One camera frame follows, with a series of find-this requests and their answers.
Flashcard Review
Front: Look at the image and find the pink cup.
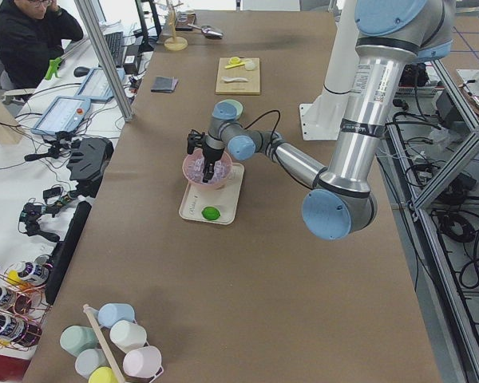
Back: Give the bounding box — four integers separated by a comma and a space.
123, 345, 163, 378

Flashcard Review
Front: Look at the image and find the mint green cup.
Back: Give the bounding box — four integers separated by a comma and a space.
59, 326, 98, 357

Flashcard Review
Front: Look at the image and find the cream serving tray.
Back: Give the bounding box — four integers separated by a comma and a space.
179, 163, 244, 225

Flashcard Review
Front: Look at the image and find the copper wire bottle basket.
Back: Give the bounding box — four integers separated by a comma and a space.
0, 261, 50, 351

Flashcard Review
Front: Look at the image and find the pale grey cup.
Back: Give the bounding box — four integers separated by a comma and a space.
74, 349, 109, 379

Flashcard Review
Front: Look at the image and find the aluminium frame post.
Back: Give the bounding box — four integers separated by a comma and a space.
74, 0, 133, 122

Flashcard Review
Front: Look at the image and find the white wire cup rack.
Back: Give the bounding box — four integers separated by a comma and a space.
82, 304, 164, 382

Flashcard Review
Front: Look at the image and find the light blue cup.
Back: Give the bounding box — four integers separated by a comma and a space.
97, 303, 136, 329

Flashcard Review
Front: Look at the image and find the black keyboard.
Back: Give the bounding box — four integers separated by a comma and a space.
103, 31, 125, 67

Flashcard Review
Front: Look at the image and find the wooden mug tree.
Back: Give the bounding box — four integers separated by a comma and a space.
164, 0, 188, 52

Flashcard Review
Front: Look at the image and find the steel ice scoop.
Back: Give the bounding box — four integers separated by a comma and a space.
189, 24, 224, 39

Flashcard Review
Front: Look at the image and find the grey folded cloth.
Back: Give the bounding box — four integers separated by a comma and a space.
150, 76, 179, 93

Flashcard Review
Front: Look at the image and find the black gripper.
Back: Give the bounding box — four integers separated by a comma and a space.
202, 135, 225, 184

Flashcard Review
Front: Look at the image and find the mint green bowl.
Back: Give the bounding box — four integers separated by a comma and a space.
212, 99, 243, 120

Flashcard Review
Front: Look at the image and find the upper blue teach pendant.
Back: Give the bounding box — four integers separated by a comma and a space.
30, 96, 91, 136

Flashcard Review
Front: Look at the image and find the white ceramic spoon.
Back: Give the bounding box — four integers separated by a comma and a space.
220, 76, 249, 84

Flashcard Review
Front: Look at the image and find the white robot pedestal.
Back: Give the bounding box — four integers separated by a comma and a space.
299, 0, 359, 140

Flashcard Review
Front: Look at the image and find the yellow cup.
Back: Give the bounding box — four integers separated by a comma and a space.
88, 366, 118, 383

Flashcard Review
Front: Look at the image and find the pink bowl of ice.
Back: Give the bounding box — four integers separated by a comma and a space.
182, 148, 232, 190

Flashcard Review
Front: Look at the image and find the person in black hoodie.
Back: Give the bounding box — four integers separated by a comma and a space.
0, 1, 84, 89

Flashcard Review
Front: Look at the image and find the yellow measuring spoon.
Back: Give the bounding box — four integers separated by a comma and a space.
224, 57, 247, 69

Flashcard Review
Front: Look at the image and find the white cup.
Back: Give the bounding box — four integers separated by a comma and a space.
109, 320, 147, 353

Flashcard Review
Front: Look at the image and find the bamboo cutting board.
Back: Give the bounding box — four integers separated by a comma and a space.
215, 57, 261, 95

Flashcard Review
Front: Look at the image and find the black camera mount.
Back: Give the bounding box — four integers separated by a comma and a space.
187, 129, 206, 155

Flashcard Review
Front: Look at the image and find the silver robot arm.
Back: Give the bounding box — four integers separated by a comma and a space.
188, 1, 456, 240

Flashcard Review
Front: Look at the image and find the green lime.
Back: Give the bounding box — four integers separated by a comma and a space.
201, 206, 221, 221

